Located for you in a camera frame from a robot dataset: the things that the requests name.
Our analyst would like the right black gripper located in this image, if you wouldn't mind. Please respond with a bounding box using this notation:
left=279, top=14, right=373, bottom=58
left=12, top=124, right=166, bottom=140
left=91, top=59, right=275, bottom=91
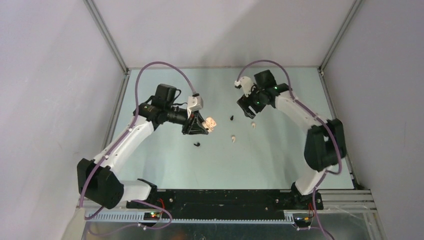
left=238, top=82, right=268, bottom=119

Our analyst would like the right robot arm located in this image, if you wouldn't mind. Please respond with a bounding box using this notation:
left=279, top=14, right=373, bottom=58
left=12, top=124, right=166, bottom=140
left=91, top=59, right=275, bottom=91
left=234, top=70, right=347, bottom=209

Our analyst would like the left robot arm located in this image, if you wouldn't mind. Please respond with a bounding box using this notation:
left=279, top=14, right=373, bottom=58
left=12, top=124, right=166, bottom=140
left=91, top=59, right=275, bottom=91
left=76, top=84, right=217, bottom=209

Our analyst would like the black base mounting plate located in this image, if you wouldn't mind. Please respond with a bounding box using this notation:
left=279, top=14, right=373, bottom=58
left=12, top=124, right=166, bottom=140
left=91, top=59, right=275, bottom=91
left=147, top=189, right=324, bottom=221

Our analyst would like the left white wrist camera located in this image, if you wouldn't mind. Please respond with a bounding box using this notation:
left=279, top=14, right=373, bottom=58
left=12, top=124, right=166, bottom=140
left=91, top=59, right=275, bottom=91
left=186, top=93, right=204, bottom=117

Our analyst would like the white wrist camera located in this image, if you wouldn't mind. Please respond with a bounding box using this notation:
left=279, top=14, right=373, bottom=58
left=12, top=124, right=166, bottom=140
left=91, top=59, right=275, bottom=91
left=234, top=76, right=255, bottom=98
left=186, top=93, right=204, bottom=117

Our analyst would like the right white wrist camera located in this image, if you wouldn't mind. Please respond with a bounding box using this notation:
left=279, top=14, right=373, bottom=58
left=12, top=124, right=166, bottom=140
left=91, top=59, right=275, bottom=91
left=234, top=76, right=255, bottom=98

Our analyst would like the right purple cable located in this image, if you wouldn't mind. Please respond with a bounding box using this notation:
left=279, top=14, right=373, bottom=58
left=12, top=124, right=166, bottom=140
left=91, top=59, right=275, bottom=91
left=235, top=59, right=344, bottom=240

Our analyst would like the aluminium frame rail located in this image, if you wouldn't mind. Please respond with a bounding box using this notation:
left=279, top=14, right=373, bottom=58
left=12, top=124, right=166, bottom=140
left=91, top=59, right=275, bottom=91
left=75, top=188, right=379, bottom=226

